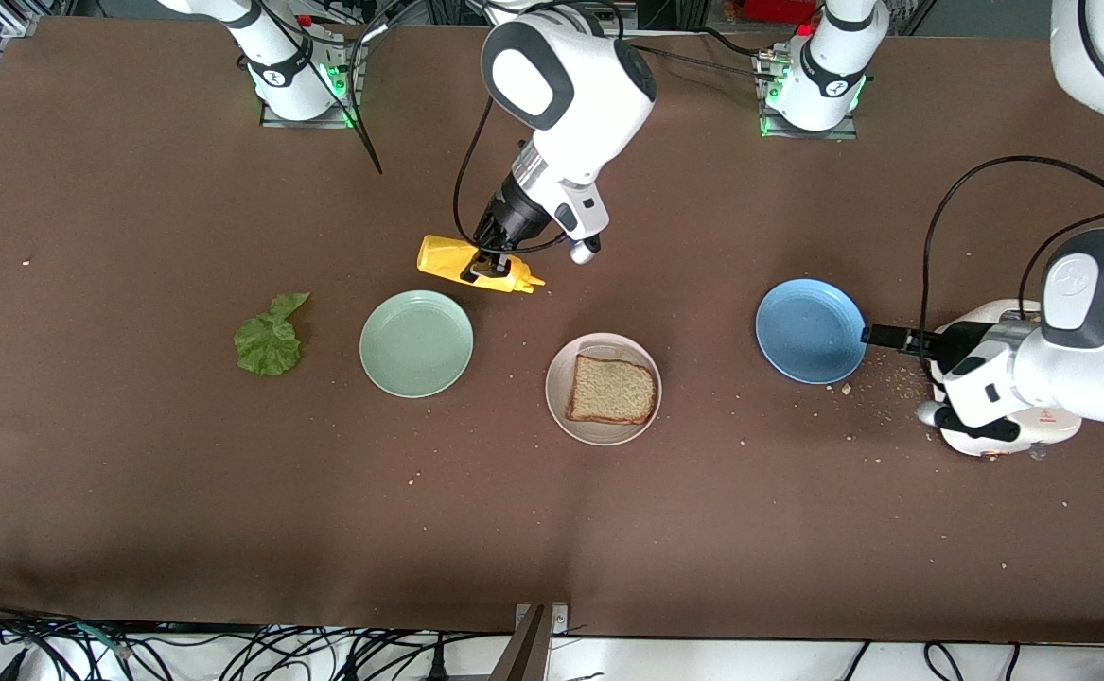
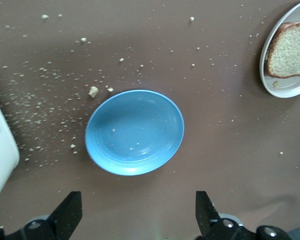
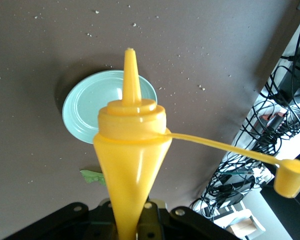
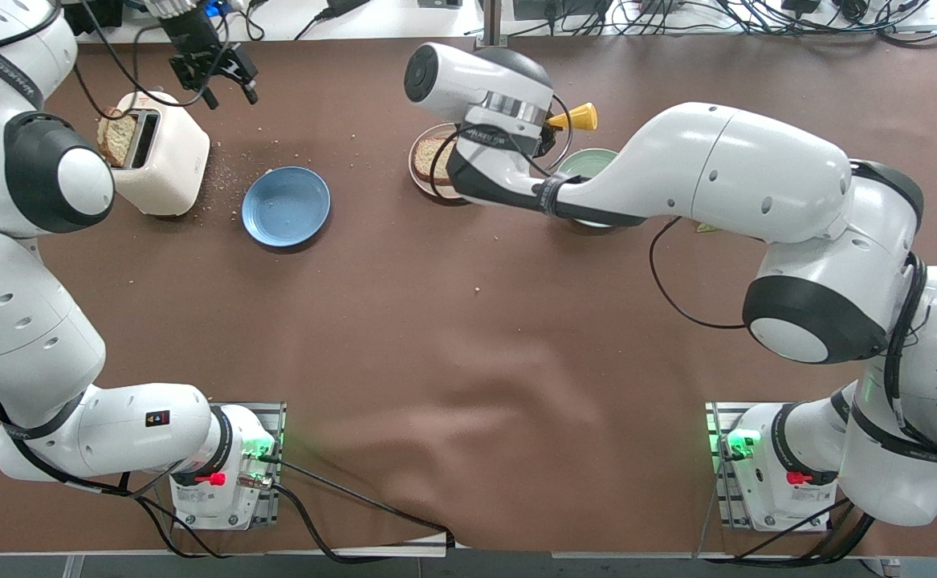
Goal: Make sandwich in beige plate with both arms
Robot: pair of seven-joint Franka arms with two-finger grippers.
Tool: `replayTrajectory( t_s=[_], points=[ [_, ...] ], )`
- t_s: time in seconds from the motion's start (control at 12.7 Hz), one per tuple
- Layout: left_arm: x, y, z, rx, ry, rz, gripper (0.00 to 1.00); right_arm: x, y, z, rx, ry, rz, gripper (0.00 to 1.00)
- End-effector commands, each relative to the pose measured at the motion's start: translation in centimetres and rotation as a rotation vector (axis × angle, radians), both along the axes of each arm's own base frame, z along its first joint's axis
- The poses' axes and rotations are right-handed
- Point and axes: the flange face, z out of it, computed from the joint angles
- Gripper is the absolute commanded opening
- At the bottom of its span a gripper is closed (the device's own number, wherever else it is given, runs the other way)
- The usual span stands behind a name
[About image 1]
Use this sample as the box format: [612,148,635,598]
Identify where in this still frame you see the beige plate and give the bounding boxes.
[544,332,663,446]

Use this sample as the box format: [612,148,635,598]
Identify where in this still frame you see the tangled black floor cables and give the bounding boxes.
[0,594,486,681]

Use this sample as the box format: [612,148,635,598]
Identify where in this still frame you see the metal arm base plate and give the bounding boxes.
[260,38,364,130]
[755,47,860,142]

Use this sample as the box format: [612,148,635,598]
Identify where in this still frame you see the yellow mustard squeeze bottle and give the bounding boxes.
[417,234,547,295]

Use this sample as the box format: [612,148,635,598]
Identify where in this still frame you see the green lettuce leaf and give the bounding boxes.
[233,291,311,377]

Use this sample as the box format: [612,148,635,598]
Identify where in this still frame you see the silver metal bracket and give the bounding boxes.
[515,602,570,637]

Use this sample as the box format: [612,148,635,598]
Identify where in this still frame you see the blue plate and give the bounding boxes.
[755,278,868,386]

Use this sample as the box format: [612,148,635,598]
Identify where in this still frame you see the brown bread slice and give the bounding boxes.
[566,355,657,426]

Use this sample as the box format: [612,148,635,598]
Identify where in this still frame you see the red box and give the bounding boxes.
[739,0,819,26]

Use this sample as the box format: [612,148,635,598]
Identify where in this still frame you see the dark metal pole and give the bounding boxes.
[488,605,552,681]

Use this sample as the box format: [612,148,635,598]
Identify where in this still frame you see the white two-slot toaster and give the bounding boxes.
[930,298,1084,462]

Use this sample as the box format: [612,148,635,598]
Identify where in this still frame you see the brown tablecloth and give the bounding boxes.
[0,17,1104,646]

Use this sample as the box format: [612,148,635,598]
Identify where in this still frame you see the mint green plate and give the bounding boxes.
[359,289,475,399]

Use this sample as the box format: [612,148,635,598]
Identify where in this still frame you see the black base power cable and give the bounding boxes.
[656,26,775,77]

